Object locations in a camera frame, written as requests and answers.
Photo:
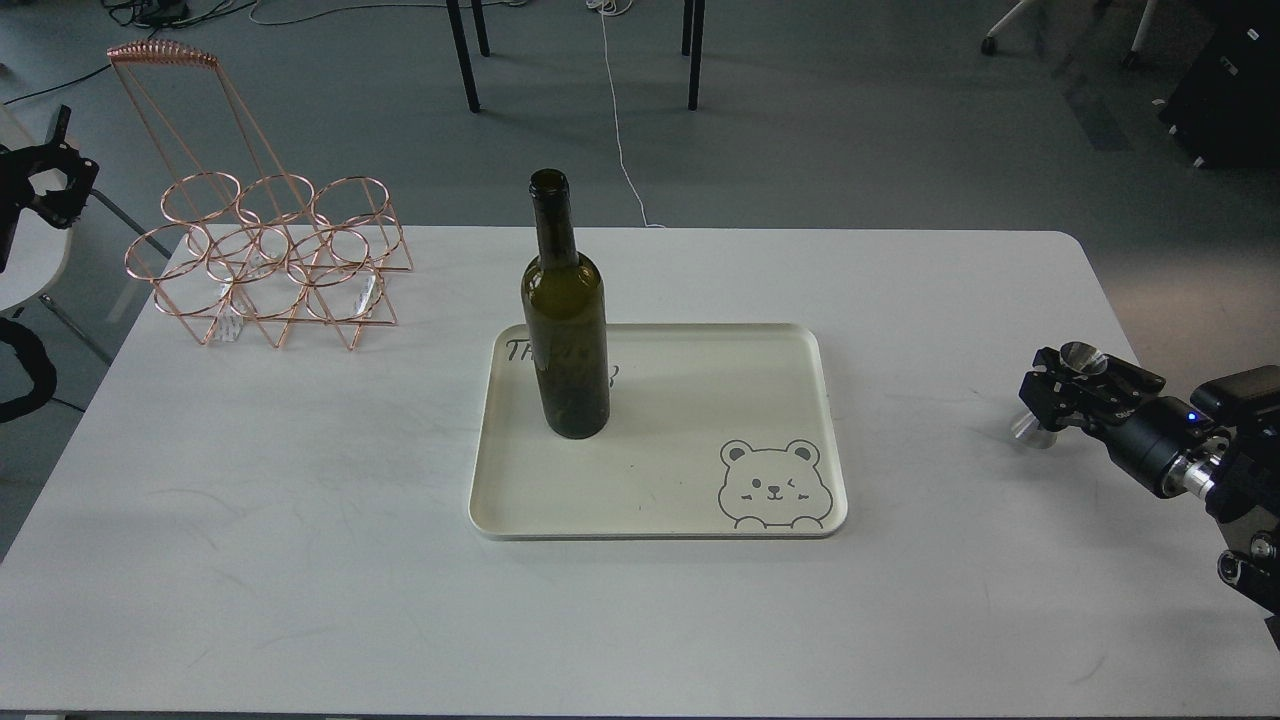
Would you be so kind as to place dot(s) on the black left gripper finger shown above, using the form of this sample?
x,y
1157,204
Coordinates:
x,y
62,208
55,152

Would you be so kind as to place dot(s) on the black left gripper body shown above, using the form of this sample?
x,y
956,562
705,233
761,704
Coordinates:
x,y
15,195

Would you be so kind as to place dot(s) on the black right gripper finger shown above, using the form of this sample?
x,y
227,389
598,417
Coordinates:
x,y
1053,397
1121,383

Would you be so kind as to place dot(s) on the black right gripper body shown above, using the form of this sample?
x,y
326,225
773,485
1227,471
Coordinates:
x,y
1148,442

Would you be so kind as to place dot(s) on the steel double jigger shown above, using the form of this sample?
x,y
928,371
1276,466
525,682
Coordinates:
x,y
1026,430

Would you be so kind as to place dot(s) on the dark green wine bottle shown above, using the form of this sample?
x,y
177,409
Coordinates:
x,y
562,294

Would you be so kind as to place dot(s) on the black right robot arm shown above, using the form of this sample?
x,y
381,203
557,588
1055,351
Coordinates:
x,y
1220,446

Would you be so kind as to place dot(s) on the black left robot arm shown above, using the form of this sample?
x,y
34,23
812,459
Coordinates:
x,y
53,180

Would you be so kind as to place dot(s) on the black box on floor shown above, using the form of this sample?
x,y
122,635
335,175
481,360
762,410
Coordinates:
x,y
1225,110

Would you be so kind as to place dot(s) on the cream bear print tray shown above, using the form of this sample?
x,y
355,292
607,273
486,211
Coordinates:
x,y
716,431

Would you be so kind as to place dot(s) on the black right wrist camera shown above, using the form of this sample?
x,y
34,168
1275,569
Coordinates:
x,y
1241,398

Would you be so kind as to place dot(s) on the copper wire bottle rack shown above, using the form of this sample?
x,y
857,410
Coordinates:
x,y
266,248

